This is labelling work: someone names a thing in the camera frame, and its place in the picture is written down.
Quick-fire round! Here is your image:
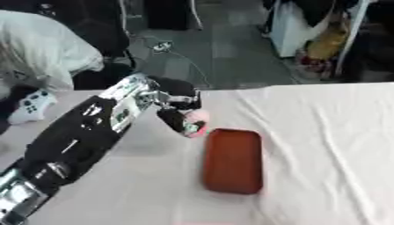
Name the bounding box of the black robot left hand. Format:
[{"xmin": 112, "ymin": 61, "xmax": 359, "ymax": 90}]
[{"xmin": 146, "ymin": 75, "xmax": 208, "ymax": 138}]

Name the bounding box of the pink soft toy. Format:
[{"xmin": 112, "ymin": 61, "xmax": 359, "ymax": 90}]
[{"xmin": 179, "ymin": 108, "xmax": 213, "ymax": 139}]

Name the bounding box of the white power strip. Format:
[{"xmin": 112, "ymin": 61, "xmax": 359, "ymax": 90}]
[{"xmin": 150, "ymin": 40, "xmax": 176, "ymax": 54}]

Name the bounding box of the black chair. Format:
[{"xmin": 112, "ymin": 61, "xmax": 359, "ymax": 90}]
[{"xmin": 69, "ymin": 16, "xmax": 139, "ymax": 91}]

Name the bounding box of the white cabinet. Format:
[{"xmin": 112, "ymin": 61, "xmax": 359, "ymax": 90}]
[{"xmin": 267, "ymin": 0, "xmax": 336, "ymax": 59}]

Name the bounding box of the red and white bag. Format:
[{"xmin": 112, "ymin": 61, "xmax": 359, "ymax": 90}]
[{"xmin": 294, "ymin": 48, "xmax": 339, "ymax": 81}]

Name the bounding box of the person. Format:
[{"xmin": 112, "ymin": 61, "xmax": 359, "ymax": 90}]
[{"xmin": 0, "ymin": 10, "xmax": 108, "ymax": 99}]

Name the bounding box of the white game controller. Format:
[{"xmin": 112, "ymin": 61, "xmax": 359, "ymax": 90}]
[{"xmin": 6, "ymin": 89, "xmax": 61, "ymax": 126}]

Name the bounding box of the yellow bag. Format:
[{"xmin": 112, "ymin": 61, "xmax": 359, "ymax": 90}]
[{"xmin": 304, "ymin": 19, "xmax": 353, "ymax": 62}]

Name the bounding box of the white pole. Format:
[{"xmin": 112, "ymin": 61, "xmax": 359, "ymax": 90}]
[{"xmin": 332, "ymin": 0, "xmax": 373, "ymax": 77}]

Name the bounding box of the grey floor cable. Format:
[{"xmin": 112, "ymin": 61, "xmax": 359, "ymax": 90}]
[{"xmin": 128, "ymin": 34, "xmax": 213, "ymax": 89}]

